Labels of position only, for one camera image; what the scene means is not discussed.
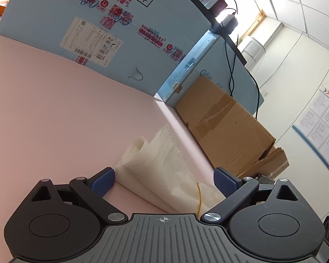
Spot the white non-woven shopping bag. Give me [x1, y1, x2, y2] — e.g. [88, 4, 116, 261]
[114, 125, 225, 217]

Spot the brown cardboard box on table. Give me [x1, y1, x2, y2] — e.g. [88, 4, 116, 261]
[175, 76, 289, 179]

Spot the large light blue carton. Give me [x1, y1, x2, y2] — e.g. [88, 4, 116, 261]
[0, 0, 210, 95]

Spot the black bar on cartons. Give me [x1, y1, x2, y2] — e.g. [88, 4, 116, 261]
[190, 0, 247, 65]

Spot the wall poster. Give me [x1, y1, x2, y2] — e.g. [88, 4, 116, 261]
[292, 85, 329, 170]

